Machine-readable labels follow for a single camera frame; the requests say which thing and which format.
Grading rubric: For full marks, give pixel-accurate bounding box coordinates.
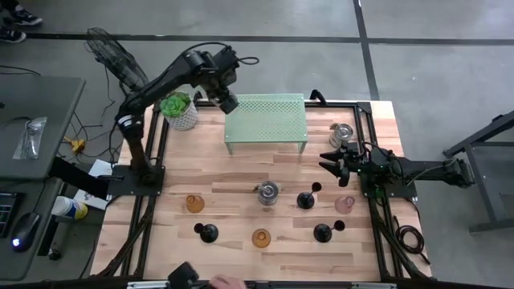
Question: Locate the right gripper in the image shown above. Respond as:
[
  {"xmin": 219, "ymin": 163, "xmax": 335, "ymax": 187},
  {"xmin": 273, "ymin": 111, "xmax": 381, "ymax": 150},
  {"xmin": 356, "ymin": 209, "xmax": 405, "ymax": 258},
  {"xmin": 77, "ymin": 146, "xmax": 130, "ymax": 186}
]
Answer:
[{"xmin": 319, "ymin": 140, "xmax": 365, "ymax": 189}]

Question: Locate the silver tin green label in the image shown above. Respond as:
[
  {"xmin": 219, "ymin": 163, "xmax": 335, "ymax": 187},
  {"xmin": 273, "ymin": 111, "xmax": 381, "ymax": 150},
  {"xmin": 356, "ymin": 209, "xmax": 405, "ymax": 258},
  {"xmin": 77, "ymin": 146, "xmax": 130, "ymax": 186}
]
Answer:
[{"xmin": 328, "ymin": 122, "xmax": 355, "ymax": 149}]

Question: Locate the pink glass candle holder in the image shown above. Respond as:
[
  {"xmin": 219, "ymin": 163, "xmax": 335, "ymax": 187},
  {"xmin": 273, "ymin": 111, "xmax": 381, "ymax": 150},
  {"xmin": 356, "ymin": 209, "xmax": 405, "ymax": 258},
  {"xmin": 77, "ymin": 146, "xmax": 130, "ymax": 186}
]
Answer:
[{"xmin": 334, "ymin": 195, "xmax": 356, "ymax": 215}]

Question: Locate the black candlestick holder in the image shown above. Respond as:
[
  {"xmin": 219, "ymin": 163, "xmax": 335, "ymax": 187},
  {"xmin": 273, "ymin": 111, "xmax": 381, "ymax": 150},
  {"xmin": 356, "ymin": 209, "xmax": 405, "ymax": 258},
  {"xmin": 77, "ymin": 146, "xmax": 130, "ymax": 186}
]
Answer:
[
  {"xmin": 296, "ymin": 181, "xmax": 323, "ymax": 210},
  {"xmin": 312, "ymin": 219, "xmax": 346, "ymax": 244},
  {"xmin": 193, "ymin": 222, "xmax": 220, "ymax": 244}
]

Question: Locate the silver candle tin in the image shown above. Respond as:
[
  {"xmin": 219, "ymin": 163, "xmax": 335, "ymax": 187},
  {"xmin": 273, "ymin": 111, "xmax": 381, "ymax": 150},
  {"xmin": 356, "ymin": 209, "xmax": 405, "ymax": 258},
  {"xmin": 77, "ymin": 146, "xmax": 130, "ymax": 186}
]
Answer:
[{"xmin": 252, "ymin": 180, "xmax": 281, "ymax": 207}]

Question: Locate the amber glass candle holder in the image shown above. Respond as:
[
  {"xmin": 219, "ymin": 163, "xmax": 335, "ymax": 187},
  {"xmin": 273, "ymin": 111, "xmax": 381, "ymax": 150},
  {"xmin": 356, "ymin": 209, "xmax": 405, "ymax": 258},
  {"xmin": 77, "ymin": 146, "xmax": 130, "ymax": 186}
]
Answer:
[
  {"xmin": 185, "ymin": 194, "xmax": 206, "ymax": 214},
  {"xmin": 251, "ymin": 228, "xmax": 272, "ymax": 249}
]

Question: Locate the green perforated metal shelf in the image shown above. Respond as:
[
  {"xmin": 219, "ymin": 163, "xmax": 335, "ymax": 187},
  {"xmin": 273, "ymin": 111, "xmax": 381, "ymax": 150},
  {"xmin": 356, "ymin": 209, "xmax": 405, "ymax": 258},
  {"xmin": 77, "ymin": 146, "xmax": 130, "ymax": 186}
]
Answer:
[{"xmin": 223, "ymin": 92, "xmax": 309, "ymax": 156}]

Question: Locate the succulent in white pot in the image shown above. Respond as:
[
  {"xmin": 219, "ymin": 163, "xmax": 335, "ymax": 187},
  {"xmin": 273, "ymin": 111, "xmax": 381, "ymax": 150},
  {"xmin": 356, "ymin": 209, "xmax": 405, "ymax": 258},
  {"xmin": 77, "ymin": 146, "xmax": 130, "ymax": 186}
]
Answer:
[{"xmin": 159, "ymin": 91, "xmax": 199, "ymax": 132}]

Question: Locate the black floor fan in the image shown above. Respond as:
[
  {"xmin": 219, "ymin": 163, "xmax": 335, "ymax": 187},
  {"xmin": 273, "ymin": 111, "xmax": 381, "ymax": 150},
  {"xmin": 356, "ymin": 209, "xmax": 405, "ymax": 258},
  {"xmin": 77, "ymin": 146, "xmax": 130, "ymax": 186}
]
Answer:
[{"xmin": 83, "ymin": 26, "xmax": 150, "ymax": 104}]

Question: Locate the white paper sheet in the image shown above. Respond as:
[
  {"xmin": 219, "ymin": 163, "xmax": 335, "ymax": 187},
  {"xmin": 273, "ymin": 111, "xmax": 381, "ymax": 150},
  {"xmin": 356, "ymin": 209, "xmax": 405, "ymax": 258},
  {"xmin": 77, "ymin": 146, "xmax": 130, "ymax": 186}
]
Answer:
[{"xmin": 74, "ymin": 159, "xmax": 116, "ymax": 211}]

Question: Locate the yellow power plug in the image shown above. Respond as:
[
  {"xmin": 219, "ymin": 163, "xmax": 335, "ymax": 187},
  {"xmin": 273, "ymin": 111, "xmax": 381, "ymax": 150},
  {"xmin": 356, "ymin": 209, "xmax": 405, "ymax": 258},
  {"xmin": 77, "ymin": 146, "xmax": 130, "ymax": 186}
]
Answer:
[{"xmin": 63, "ymin": 136, "xmax": 87, "ymax": 154}]

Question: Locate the person's hand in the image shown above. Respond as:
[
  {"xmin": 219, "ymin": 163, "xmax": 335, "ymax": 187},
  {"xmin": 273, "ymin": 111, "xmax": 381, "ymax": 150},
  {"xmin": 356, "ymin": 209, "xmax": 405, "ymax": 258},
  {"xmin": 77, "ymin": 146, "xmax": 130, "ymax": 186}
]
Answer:
[{"xmin": 208, "ymin": 275, "xmax": 248, "ymax": 289}]

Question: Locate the grey desk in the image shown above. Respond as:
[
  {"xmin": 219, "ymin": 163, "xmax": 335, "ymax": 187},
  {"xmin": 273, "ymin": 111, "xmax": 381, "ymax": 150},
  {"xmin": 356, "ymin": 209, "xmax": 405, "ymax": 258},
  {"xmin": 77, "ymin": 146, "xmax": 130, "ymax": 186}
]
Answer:
[
  {"xmin": 0, "ymin": 178, "xmax": 65, "ymax": 282},
  {"xmin": 0, "ymin": 74, "xmax": 88, "ymax": 181}
]

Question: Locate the white yellow wipes canister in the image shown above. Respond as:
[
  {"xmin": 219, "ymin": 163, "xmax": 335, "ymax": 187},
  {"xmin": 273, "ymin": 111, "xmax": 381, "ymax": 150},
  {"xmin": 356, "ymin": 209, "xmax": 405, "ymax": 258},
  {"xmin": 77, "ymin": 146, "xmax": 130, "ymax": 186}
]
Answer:
[{"xmin": 51, "ymin": 195, "xmax": 89, "ymax": 221}]

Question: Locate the clear plastic bag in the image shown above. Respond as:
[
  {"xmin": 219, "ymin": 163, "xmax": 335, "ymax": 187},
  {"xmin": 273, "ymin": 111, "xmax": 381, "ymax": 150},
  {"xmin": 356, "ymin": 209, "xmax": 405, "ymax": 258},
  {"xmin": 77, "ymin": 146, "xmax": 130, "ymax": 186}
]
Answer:
[{"xmin": 12, "ymin": 116, "xmax": 48, "ymax": 161}]

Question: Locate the person's shoe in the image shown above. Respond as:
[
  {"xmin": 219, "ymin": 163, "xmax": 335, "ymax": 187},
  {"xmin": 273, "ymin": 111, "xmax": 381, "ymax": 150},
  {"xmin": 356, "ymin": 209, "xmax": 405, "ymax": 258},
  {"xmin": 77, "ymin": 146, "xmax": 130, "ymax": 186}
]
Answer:
[
  {"xmin": 0, "ymin": 28, "xmax": 27, "ymax": 44},
  {"xmin": 10, "ymin": 7, "xmax": 43, "ymax": 26}
]

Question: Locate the black computer mouse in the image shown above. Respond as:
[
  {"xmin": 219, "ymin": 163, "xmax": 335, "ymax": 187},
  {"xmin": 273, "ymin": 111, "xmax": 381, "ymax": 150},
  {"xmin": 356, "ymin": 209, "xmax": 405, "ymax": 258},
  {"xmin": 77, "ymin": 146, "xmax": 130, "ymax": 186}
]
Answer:
[{"xmin": 10, "ymin": 211, "xmax": 41, "ymax": 253}]

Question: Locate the black keyboard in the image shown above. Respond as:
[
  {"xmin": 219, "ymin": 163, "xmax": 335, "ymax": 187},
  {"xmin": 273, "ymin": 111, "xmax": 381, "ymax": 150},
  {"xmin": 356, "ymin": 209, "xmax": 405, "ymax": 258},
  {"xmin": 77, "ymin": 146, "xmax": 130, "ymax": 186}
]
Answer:
[{"xmin": 0, "ymin": 191, "xmax": 24, "ymax": 238}]

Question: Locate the black aluminium rig frame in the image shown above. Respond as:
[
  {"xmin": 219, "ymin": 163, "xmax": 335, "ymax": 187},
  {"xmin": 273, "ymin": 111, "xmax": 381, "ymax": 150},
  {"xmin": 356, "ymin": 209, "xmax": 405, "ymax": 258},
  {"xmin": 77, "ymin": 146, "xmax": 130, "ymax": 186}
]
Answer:
[{"xmin": 90, "ymin": 98, "xmax": 433, "ymax": 289}]

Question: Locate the coiled black cable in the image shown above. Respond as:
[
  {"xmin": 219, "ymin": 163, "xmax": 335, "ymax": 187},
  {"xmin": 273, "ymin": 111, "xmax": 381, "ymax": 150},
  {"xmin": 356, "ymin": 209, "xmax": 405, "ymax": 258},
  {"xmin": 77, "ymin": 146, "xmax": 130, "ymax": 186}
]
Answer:
[{"xmin": 393, "ymin": 216, "xmax": 431, "ymax": 266}]

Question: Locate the black floor cable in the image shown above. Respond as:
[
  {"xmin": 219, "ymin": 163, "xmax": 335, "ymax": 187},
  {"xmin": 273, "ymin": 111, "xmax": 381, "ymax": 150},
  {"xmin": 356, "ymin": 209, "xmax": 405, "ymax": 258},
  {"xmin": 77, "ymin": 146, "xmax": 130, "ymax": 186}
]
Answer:
[{"xmin": 55, "ymin": 66, "xmax": 129, "ymax": 161}]

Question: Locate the silver aluminium bracket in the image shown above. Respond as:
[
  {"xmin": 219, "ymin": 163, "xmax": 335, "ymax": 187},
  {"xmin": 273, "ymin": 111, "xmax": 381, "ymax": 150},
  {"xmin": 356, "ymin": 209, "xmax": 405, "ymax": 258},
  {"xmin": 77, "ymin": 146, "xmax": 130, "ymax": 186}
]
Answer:
[
  {"xmin": 127, "ymin": 280, "xmax": 173, "ymax": 289},
  {"xmin": 352, "ymin": 282, "xmax": 398, "ymax": 289}
]

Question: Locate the grey metal table frame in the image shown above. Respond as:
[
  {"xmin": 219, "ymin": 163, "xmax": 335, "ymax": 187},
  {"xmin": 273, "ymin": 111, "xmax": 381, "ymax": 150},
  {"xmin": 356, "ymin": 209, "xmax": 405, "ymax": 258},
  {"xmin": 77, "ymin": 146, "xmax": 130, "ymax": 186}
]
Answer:
[{"xmin": 443, "ymin": 110, "xmax": 514, "ymax": 234}]

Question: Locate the black leader arm handle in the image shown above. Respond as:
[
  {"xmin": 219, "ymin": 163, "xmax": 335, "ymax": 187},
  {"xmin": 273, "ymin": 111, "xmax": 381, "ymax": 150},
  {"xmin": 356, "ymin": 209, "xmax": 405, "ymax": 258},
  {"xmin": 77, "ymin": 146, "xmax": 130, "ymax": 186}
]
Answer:
[{"xmin": 167, "ymin": 261, "xmax": 201, "ymax": 289}]

